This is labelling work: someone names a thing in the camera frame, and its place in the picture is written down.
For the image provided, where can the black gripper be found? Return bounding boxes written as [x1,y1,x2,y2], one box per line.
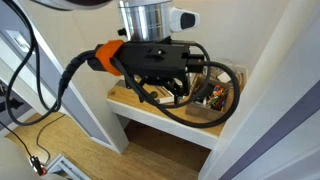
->
[87,39,206,105]

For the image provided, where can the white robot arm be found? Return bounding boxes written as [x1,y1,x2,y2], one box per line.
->
[32,0,202,98]

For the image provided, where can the brown cardboard box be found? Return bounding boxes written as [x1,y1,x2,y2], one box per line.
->
[186,75,233,122]

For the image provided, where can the colourful pens in box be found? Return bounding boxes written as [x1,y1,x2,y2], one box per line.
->
[202,85,226,112]

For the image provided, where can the white remote control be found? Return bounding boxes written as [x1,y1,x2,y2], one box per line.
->
[154,96,174,104]

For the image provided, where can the white power adapter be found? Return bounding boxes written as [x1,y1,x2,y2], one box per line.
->
[218,72,231,83]

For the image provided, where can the white framed floor object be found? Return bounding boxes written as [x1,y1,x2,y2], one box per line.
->
[47,154,91,180]

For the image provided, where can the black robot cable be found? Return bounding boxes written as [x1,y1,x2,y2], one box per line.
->
[2,0,241,129]

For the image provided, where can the tangled white cable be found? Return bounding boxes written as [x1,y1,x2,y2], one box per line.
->
[206,59,244,88]

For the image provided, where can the thin black floor cable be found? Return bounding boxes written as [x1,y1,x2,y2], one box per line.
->
[0,113,66,168]

